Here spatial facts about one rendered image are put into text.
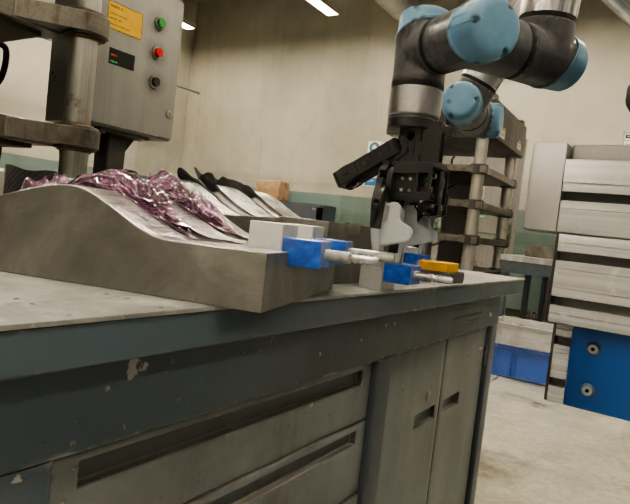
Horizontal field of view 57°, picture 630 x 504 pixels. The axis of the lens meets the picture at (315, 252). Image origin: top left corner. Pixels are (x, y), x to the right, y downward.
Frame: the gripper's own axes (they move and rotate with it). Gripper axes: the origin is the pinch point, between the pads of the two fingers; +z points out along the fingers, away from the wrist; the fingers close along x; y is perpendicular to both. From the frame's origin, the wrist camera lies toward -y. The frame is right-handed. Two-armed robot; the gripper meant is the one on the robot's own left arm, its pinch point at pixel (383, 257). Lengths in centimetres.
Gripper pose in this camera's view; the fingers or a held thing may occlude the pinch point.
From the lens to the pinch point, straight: 86.4
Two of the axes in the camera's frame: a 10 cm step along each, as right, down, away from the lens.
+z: -1.1, 9.9, 0.5
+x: 5.1, 0.1, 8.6
